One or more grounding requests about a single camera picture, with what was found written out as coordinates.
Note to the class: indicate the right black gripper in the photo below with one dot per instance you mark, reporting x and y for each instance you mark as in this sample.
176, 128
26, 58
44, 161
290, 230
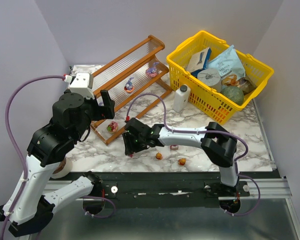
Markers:
129, 139

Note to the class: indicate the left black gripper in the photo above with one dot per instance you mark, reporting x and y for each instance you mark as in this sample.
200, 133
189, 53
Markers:
104, 110

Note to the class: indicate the pink strawberry cake toy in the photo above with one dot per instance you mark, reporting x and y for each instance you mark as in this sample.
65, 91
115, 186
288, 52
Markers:
112, 127

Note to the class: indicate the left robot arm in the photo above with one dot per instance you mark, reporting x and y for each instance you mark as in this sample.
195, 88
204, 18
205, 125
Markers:
29, 210

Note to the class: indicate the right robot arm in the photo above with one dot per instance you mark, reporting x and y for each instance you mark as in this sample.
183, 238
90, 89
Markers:
217, 143

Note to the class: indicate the wooden tiered shelf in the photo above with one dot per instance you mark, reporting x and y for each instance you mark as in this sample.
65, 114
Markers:
131, 73

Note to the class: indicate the small burger toy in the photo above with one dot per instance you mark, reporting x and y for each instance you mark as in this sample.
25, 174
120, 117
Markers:
159, 156

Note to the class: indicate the pink white cake toy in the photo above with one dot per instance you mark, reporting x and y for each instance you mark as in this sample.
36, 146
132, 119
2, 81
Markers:
174, 147

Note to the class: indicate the orange bear toy front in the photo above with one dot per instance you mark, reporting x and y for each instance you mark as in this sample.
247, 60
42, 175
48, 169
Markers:
182, 161

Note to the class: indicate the tape roll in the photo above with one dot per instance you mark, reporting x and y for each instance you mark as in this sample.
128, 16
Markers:
63, 169

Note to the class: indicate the white bottle grey cap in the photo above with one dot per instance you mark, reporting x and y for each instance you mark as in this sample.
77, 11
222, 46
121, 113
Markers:
181, 97

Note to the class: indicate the grey round tin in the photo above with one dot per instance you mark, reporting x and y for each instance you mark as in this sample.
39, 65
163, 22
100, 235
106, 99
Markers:
211, 78

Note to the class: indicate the blue white box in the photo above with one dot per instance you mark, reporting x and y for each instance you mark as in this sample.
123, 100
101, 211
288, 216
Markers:
199, 61

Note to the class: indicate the green melon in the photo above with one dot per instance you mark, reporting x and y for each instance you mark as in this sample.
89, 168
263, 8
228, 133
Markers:
233, 93

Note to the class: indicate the light blue chips bag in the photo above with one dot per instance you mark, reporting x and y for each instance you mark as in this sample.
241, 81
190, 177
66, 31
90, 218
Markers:
229, 66

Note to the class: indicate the brown snack packet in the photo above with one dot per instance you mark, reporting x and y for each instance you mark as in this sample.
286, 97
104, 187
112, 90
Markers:
246, 85

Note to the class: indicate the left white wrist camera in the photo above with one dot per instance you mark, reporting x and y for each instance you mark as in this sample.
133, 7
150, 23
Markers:
81, 83

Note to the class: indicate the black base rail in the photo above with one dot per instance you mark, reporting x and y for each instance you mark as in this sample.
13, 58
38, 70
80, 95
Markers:
167, 189

